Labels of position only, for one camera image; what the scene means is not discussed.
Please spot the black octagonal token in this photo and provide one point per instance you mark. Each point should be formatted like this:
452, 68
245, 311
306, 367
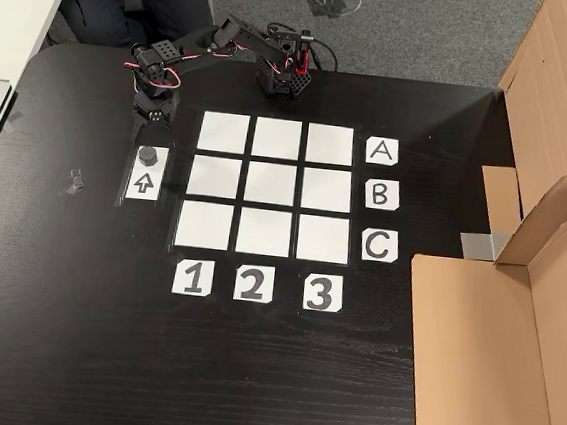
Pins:
148, 155

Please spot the white square paper sheet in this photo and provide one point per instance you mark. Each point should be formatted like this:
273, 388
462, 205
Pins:
330, 144
270, 183
223, 132
264, 232
276, 138
204, 226
215, 177
326, 189
323, 239

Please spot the paper sheet with arrow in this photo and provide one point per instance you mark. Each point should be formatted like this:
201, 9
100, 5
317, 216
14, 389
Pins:
152, 192

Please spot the crumpled clear tape piece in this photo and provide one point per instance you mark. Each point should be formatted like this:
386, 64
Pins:
73, 183

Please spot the flat grey tape piece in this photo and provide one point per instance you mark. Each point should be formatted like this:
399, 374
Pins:
14, 121

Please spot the white desk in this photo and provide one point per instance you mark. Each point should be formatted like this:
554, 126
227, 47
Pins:
11, 10

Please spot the paper label number 1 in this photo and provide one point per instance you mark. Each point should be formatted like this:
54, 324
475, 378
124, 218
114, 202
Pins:
178, 288

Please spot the black floor tape patch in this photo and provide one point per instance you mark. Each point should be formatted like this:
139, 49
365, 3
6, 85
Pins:
326, 0

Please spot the paper label number 2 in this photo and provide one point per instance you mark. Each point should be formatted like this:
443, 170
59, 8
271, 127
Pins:
239, 294

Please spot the paper label letter A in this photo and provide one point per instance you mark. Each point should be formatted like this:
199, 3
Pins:
371, 158

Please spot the paper label letter B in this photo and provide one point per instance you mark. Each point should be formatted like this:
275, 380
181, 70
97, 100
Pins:
369, 203

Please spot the paper label number 3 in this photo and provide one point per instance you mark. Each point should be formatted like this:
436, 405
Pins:
308, 304

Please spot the paper label letter C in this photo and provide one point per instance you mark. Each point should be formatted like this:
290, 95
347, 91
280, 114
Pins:
392, 257

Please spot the brown cardboard screen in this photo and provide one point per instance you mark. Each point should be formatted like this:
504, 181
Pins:
565, 99
474, 366

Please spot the grey metal bracket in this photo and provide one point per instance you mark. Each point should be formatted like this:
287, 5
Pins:
478, 246

